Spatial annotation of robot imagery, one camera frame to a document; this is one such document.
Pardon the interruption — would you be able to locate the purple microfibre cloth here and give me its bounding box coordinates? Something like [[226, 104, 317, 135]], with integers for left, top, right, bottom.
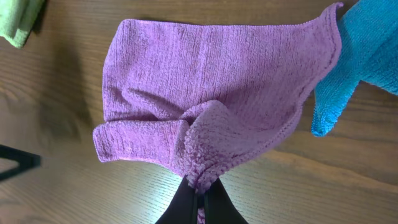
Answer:
[[92, 2, 344, 224]]

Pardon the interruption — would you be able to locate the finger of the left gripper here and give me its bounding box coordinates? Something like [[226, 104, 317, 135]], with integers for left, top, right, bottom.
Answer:
[[1, 145, 41, 181]]

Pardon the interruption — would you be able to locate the blue microfibre cloth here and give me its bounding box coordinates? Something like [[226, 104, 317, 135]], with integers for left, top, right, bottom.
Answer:
[[311, 0, 397, 136]]

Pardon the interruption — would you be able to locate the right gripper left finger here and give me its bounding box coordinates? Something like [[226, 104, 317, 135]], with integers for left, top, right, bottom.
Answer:
[[155, 176, 198, 224]]

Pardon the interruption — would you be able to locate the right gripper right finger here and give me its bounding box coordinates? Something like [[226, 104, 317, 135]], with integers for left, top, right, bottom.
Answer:
[[204, 179, 248, 224]]

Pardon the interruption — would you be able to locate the folded green cloth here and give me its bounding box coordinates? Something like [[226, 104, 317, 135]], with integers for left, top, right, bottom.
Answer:
[[1, 0, 45, 49]]

